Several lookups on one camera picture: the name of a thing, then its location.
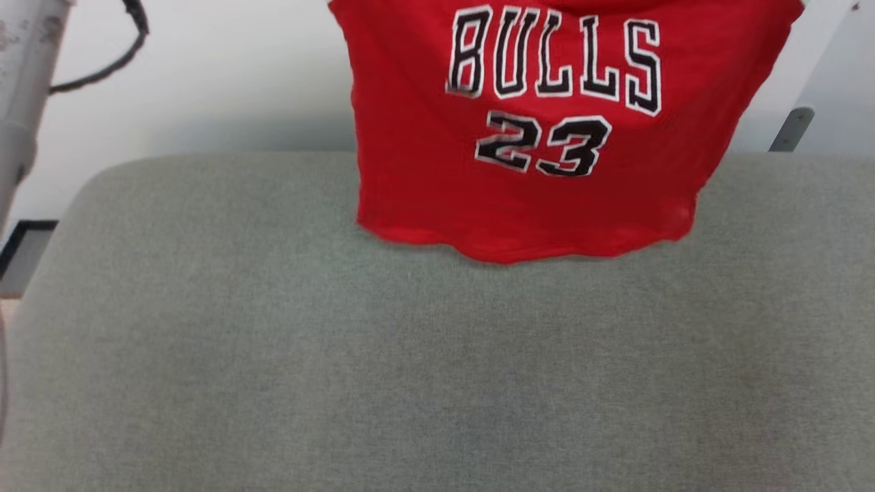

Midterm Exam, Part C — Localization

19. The black framed panel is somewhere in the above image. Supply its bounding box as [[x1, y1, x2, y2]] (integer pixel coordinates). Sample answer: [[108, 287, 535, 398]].
[[0, 219, 59, 299]]

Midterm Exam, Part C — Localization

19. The red Bulls basketball jersey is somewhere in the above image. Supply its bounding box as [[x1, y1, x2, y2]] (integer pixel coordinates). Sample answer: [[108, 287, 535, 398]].
[[328, 0, 806, 265]]

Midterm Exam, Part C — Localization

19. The grey metal lever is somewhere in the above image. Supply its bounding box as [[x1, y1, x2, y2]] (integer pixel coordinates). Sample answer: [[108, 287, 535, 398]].
[[769, 106, 816, 152]]

